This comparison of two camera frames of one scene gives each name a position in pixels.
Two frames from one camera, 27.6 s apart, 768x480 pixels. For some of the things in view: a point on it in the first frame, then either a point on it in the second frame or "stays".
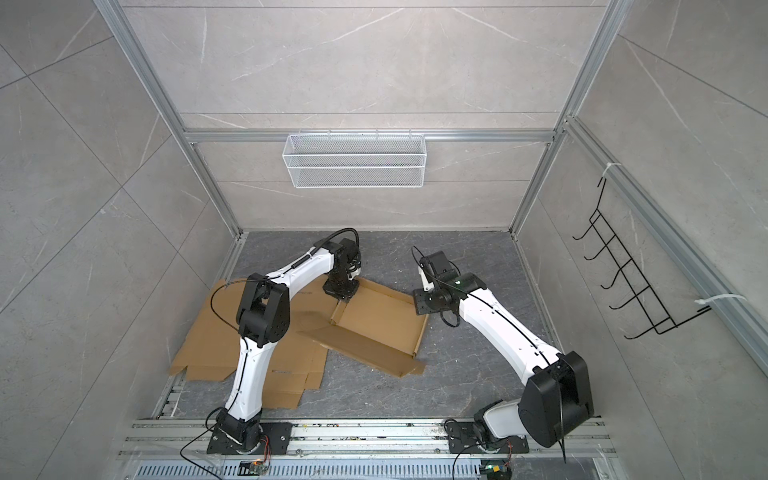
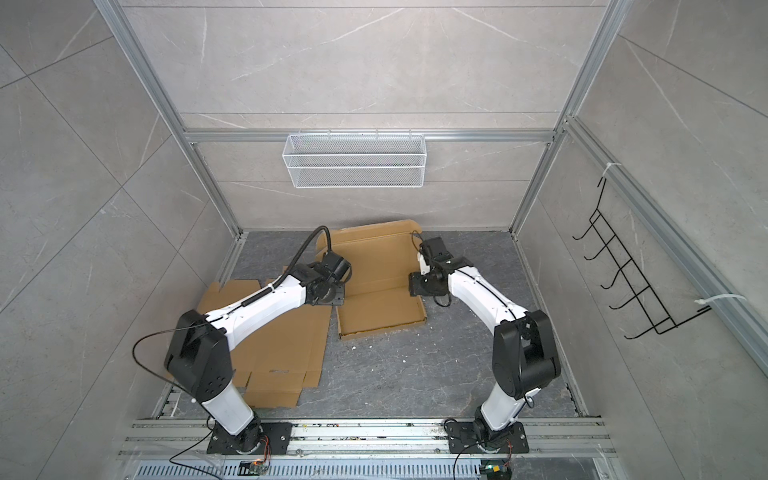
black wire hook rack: [655, 311] stays
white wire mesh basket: [355, 161] stays
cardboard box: [377, 325] -> [377, 293]
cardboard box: [212, 351] stays
